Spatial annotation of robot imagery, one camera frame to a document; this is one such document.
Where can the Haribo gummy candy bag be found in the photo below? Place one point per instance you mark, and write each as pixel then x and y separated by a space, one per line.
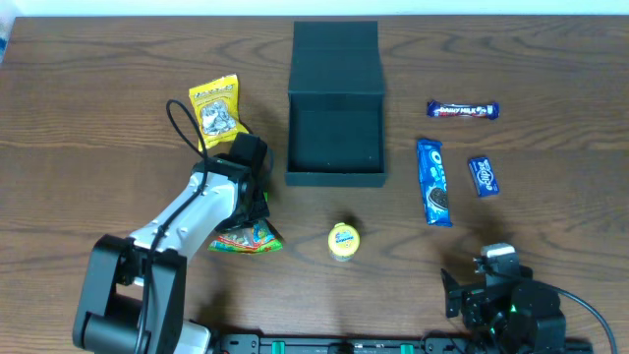
pixel 260 238

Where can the dark green open box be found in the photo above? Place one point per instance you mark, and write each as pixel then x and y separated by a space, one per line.
pixel 336 97

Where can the Dairy Milk chocolate bar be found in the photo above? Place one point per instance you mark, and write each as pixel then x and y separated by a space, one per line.
pixel 488 111

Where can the blue Oreo cookie pack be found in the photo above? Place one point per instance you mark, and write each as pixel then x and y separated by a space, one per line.
pixel 433 183

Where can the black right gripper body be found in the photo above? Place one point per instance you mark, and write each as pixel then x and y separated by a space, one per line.
pixel 453 296

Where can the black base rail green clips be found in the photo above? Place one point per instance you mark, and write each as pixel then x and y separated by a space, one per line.
pixel 439 343

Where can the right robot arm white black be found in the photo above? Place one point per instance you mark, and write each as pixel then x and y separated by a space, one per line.
pixel 535 322

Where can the yellow round gum container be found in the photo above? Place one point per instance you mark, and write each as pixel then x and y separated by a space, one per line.
pixel 343 242

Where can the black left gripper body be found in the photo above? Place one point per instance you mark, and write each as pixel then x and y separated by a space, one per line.
pixel 258 207

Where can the blue Eclipse mint pack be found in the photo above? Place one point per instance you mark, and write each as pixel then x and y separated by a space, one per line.
pixel 483 177

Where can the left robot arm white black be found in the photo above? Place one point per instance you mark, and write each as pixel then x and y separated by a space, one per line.
pixel 134 291

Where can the yellow sunflower seed bag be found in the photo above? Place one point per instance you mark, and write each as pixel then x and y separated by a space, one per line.
pixel 216 106

